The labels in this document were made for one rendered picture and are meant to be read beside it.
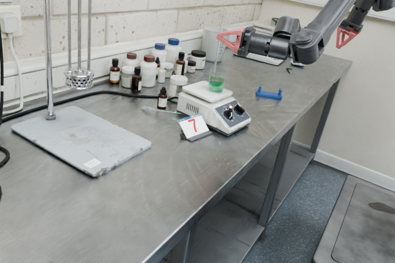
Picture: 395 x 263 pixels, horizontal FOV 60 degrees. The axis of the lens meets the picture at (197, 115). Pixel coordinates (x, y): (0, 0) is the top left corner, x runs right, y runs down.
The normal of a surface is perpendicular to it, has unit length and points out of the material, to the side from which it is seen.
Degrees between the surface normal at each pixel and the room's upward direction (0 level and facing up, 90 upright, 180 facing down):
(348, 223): 0
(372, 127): 90
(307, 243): 0
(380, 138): 90
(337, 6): 41
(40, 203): 0
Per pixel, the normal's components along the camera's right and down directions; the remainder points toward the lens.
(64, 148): 0.14, -0.90
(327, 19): -0.24, -0.61
